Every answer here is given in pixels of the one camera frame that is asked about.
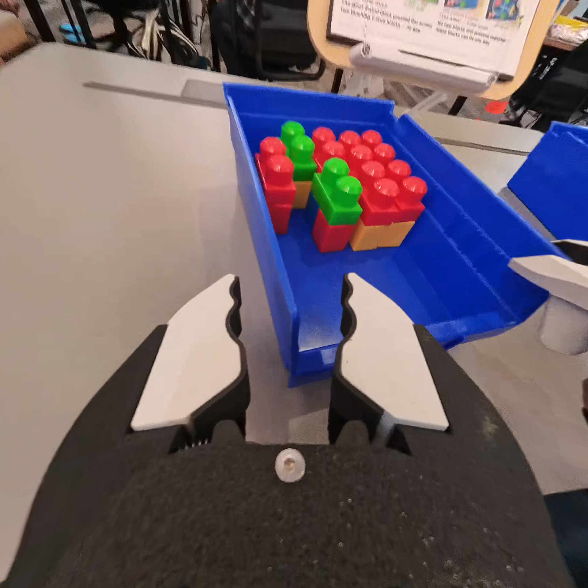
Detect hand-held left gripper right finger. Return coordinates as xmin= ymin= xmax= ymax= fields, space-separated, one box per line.
xmin=327 ymin=272 xmax=450 ymax=448

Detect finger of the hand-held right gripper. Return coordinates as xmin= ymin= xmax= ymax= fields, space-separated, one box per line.
xmin=507 ymin=255 xmax=588 ymax=307
xmin=550 ymin=238 xmax=588 ymax=265

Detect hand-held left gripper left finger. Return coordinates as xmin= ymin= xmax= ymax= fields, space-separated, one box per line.
xmin=130 ymin=274 xmax=251 ymax=432

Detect blue plastic bin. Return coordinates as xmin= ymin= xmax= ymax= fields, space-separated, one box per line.
xmin=223 ymin=82 xmax=568 ymax=389
xmin=507 ymin=121 xmax=588 ymax=243

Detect green toy block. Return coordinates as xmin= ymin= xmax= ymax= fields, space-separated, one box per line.
xmin=311 ymin=157 xmax=364 ymax=227

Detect green two-stud block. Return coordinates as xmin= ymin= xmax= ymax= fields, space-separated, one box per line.
xmin=280 ymin=121 xmax=319 ymax=182

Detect grey desk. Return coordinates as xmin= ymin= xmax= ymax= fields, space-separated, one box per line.
xmin=0 ymin=43 xmax=588 ymax=552

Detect person's dark trousers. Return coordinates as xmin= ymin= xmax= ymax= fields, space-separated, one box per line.
xmin=542 ymin=489 xmax=588 ymax=588

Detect printed instruction sheet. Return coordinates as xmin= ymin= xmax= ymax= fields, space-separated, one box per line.
xmin=327 ymin=0 xmax=543 ymax=80

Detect white instruction stand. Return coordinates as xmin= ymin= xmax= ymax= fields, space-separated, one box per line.
xmin=307 ymin=0 xmax=562 ymax=116

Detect black white striped bag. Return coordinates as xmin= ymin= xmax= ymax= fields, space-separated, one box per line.
xmin=138 ymin=0 xmax=204 ymax=61

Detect black office chair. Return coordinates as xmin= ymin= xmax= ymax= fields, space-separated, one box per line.
xmin=210 ymin=0 xmax=324 ymax=80

